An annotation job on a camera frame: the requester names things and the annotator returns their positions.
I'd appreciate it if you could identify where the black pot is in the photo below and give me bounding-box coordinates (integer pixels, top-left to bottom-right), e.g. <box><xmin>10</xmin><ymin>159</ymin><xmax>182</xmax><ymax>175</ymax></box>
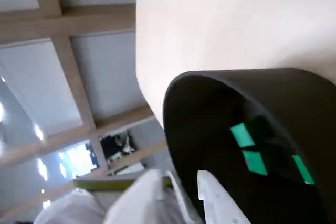
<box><xmin>162</xmin><ymin>68</ymin><xmax>336</xmax><ymax>224</ymax></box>

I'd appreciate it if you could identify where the wide white gripper finger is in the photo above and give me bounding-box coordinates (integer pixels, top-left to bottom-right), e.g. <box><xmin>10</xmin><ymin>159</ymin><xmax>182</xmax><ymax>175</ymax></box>
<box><xmin>104</xmin><ymin>168</ymin><xmax>196</xmax><ymax>224</ymax></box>

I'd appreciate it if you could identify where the narrow white gripper finger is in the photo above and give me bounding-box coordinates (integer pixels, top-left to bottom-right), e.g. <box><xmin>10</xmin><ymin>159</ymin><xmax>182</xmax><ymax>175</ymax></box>
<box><xmin>196</xmin><ymin>170</ymin><xmax>252</xmax><ymax>224</ymax></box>

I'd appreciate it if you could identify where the wooden framed partition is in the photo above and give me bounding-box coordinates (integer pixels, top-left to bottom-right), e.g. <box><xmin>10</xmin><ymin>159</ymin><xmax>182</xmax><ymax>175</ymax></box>
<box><xmin>0</xmin><ymin>0</ymin><xmax>169</xmax><ymax>219</ymax></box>

